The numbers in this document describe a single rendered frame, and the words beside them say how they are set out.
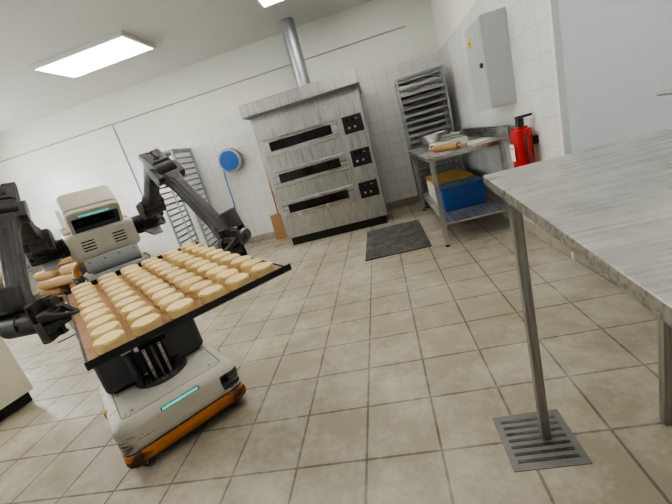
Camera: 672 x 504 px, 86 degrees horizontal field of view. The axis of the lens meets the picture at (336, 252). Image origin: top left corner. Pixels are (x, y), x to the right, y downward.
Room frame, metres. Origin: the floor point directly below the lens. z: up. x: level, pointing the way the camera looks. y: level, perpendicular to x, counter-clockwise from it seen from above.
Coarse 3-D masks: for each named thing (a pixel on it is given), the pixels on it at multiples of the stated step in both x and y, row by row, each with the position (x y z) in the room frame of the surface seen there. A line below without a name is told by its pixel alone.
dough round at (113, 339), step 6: (120, 330) 0.60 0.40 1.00; (102, 336) 0.59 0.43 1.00; (108, 336) 0.59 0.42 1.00; (114, 336) 0.58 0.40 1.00; (120, 336) 0.58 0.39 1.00; (126, 336) 0.59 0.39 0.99; (96, 342) 0.58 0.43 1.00; (102, 342) 0.57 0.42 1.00; (108, 342) 0.57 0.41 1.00; (114, 342) 0.57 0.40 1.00; (120, 342) 0.57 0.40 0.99; (96, 348) 0.56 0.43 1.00; (102, 348) 0.56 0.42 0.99; (108, 348) 0.56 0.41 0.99
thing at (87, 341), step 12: (120, 276) 1.07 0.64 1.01; (252, 276) 0.77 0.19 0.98; (96, 288) 1.00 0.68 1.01; (132, 288) 0.91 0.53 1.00; (180, 288) 0.81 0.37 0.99; (72, 300) 0.94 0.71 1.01; (108, 300) 0.86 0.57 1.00; (144, 300) 0.79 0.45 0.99; (156, 312) 0.70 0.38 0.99; (84, 324) 0.73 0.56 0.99; (84, 336) 0.67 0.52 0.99; (132, 336) 0.61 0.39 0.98; (84, 348) 0.61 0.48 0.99
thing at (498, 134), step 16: (480, 128) 3.93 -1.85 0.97; (496, 128) 3.41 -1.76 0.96; (480, 144) 3.21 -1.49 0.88; (496, 144) 3.18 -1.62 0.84; (432, 160) 3.28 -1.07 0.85; (416, 176) 5.09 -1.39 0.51; (432, 176) 3.32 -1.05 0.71; (432, 208) 4.10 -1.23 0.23; (464, 208) 3.69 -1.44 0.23; (480, 208) 3.51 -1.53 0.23; (496, 208) 3.35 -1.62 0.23; (448, 224) 3.33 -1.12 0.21; (448, 240) 3.31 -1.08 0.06
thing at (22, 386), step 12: (0, 336) 2.57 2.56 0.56; (0, 348) 2.54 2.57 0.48; (0, 360) 2.50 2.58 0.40; (12, 360) 2.56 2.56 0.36; (0, 372) 2.47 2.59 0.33; (12, 372) 2.53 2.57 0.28; (0, 384) 2.44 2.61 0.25; (12, 384) 2.49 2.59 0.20; (24, 384) 2.55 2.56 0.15; (0, 396) 2.41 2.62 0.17; (12, 396) 2.46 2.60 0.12; (24, 396) 2.54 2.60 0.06; (0, 408) 2.37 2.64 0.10; (12, 408) 2.45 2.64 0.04; (0, 420) 2.36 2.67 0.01
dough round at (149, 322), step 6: (144, 318) 0.63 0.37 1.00; (150, 318) 0.62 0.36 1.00; (156, 318) 0.62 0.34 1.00; (132, 324) 0.61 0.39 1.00; (138, 324) 0.61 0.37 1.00; (144, 324) 0.60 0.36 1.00; (150, 324) 0.60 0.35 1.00; (156, 324) 0.61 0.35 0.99; (162, 324) 0.62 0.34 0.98; (138, 330) 0.60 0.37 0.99; (144, 330) 0.60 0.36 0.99; (150, 330) 0.60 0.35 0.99; (138, 336) 0.60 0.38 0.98
